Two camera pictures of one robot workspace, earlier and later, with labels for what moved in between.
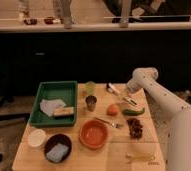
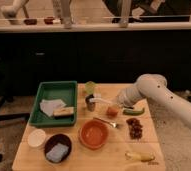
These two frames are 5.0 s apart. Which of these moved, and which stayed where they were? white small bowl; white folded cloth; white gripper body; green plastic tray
Moved: white gripper body
Stayed: white folded cloth; green plastic tray; white small bowl
